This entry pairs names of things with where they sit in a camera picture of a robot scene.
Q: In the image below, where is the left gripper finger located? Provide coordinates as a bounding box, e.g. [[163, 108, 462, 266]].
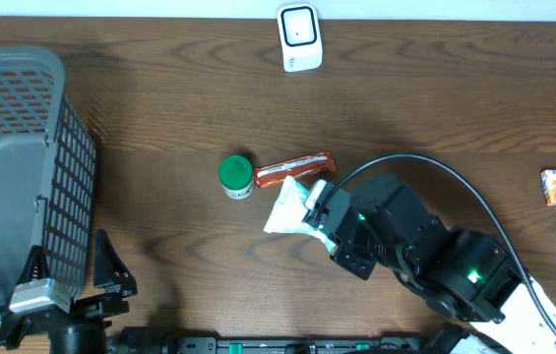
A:
[[93, 229, 138, 298], [16, 245, 51, 285]]

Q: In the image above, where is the red Top chocolate bar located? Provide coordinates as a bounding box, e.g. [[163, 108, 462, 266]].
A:
[[253, 150, 338, 189]]

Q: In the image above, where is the teal wet wipes pack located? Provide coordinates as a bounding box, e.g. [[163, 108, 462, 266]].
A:
[[264, 177, 337, 253]]

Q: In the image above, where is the green lid white jar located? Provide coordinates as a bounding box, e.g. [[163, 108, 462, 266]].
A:
[[218, 155, 254, 200]]

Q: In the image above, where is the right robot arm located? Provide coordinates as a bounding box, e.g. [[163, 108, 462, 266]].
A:
[[304, 174, 556, 353]]

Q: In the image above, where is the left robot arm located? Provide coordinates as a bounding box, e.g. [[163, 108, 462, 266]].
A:
[[0, 229, 178, 354]]

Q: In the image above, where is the white barcode scanner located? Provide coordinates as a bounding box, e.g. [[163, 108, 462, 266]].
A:
[[278, 4, 323, 73]]

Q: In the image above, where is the grey plastic shopping basket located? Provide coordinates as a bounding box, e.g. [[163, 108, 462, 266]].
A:
[[0, 47, 96, 307]]

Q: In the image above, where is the black mounting rail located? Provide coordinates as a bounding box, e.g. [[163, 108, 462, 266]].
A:
[[109, 326, 505, 354]]

